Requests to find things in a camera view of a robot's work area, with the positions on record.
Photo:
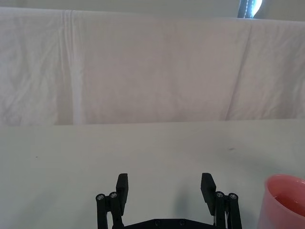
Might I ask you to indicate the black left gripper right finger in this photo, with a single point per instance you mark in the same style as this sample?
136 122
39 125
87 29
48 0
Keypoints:
208 190

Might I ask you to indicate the pink plastic cup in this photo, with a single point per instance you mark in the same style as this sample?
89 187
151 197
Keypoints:
283 205

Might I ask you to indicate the white table cloth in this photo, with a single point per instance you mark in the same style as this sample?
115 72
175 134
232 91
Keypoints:
152 152

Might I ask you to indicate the white draped backdrop sheet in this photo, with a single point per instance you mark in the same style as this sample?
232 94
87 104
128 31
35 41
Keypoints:
152 71

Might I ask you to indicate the grey striped post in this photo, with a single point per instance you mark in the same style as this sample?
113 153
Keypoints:
249 7

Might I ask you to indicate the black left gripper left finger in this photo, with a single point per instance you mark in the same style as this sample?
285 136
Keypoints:
121 190

